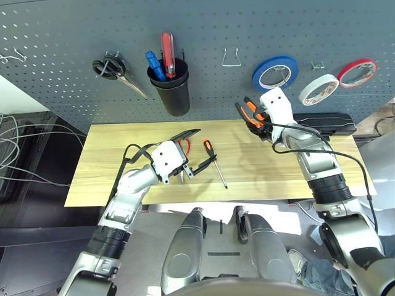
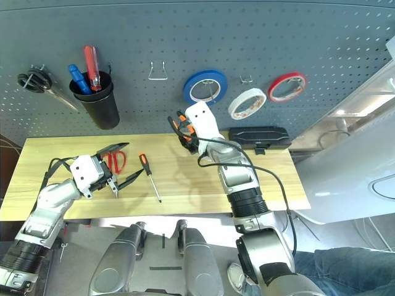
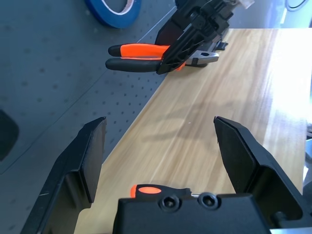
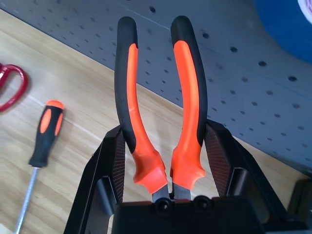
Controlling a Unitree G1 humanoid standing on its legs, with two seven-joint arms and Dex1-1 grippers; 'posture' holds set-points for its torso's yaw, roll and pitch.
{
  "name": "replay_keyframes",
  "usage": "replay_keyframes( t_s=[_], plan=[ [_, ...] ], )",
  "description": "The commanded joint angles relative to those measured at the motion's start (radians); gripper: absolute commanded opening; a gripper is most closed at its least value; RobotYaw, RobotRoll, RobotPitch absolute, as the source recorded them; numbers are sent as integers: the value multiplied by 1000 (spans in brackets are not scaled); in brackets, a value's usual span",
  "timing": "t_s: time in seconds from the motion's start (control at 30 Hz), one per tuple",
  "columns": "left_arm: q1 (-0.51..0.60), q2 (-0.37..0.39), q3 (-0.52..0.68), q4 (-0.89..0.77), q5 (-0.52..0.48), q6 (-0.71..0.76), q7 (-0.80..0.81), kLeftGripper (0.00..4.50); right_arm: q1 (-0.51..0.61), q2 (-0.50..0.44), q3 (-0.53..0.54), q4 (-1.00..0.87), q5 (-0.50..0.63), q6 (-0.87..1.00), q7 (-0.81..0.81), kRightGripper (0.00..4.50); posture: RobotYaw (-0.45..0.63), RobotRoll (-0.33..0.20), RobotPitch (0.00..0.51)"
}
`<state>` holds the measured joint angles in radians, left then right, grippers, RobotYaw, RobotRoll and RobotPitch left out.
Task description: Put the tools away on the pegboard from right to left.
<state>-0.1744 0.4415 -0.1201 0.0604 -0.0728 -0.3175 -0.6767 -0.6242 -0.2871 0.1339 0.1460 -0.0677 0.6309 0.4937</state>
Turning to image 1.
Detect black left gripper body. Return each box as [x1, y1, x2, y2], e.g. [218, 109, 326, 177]
[177, 165, 196, 182]

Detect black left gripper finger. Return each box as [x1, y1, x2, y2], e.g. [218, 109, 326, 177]
[193, 155, 217, 177]
[170, 128, 202, 142]

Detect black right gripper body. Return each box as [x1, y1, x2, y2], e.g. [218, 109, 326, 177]
[260, 122, 276, 144]

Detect red handled scissors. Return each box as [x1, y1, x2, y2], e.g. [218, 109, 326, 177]
[178, 138, 192, 186]

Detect orange black pliers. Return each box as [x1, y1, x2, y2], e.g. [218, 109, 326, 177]
[235, 96, 269, 136]

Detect orange black screwdriver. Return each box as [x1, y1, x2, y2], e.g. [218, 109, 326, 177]
[202, 138, 229, 189]

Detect white tape roll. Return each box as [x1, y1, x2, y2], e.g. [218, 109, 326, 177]
[298, 73, 340, 107]

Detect grey metal pegboard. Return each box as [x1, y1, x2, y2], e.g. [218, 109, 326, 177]
[0, 0, 395, 136]

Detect blue tape roll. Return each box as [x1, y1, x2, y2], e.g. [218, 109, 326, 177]
[251, 55, 299, 93]

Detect black plastic cup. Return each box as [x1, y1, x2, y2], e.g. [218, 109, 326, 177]
[146, 58, 191, 117]

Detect black plastic tool case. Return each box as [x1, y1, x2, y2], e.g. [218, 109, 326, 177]
[293, 112, 357, 141]

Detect silver robot left leg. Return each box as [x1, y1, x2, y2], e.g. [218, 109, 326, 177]
[162, 207, 207, 296]

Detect silver robot leg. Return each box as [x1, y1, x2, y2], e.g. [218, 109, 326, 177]
[235, 205, 297, 296]
[162, 207, 207, 296]

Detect red tape roll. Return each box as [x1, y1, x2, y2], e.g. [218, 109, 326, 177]
[336, 57, 379, 89]

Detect silver robot right leg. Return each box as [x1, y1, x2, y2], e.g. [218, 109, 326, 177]
[235, 205, 297, 296]

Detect grey robot torso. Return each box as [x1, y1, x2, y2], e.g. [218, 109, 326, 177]
[168, 277, 312, 296]

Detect white grey sneaker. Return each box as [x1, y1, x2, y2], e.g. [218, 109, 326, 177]
[287, 248, 309, 278]

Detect blue jeans leg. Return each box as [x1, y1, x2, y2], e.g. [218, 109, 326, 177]
[301, 258, 356, 296]

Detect black equipment case furniture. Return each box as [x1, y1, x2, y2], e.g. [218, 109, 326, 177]
[0, 110, 102, 238]

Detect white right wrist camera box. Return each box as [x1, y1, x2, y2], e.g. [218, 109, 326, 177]
[259, 87, 299, 146]

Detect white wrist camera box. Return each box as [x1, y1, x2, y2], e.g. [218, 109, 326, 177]
[151, 140, 188, 185]
[259, 87, 299, 146]

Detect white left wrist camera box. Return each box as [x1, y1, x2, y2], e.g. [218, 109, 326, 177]
[151, 140, 188, 185]

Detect wide wire pegboard hook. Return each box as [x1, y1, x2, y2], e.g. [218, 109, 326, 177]
[221, 46, 241, 67]

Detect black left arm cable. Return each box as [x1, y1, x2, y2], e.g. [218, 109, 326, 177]
[110, 143, 158, 201]

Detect blue handled screwdriver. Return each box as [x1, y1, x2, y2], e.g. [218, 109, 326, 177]
[144, 51, 167, 83]

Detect red handled screwdriver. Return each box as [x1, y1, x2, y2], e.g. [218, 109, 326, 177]
[160, 32, 176, 78]

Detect black handled scissors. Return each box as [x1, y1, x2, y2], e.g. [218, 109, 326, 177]
[91, 51, 149, 100]

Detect grey cable bundle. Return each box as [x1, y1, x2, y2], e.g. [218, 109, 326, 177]
[0, 112, 86, 189]

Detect double wire pegboard hook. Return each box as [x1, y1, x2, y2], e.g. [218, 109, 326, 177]
[0, 46, 28, 65]

